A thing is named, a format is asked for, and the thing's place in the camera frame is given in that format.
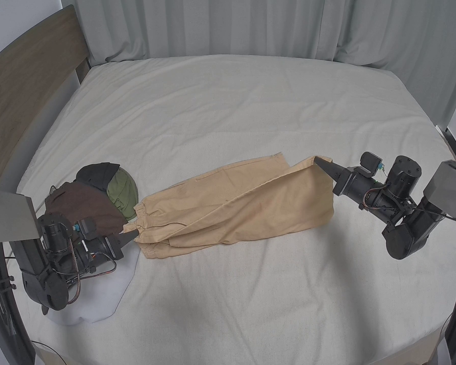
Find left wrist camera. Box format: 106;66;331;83
74;218;97;240

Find beige shorts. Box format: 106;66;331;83
122;151;335;261

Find green garment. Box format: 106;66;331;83
106;167;139;221

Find brown garment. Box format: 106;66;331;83
44;181;128;239

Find black garment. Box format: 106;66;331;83
76;162;121;197

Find black cable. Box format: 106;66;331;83
438;310;456;357
30;340;67;361

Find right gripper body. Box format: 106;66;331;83
332;167;378;205

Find bed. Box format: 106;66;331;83
0;4;456;364

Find pale grey-green curtain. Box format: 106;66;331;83
57;0;340;65
319;0;456;130

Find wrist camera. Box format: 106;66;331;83
359;151;384;176
74;218;97;240

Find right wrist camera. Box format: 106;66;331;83
359;151;384;176

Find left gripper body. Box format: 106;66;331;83
93;235;127;261

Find white garment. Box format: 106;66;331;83
46;257;139;325

